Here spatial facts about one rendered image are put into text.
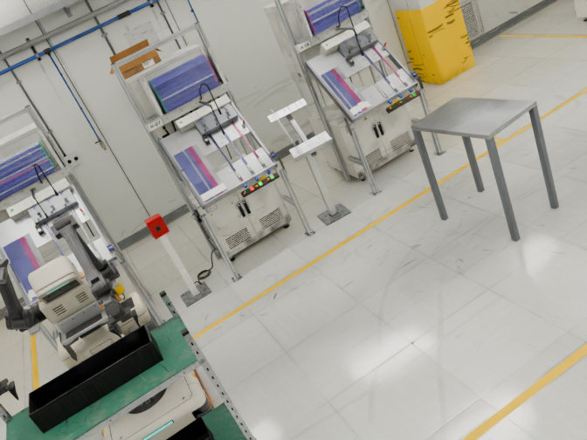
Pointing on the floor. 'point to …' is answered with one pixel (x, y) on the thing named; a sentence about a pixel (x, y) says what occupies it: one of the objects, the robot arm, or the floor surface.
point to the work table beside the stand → (478, 107)
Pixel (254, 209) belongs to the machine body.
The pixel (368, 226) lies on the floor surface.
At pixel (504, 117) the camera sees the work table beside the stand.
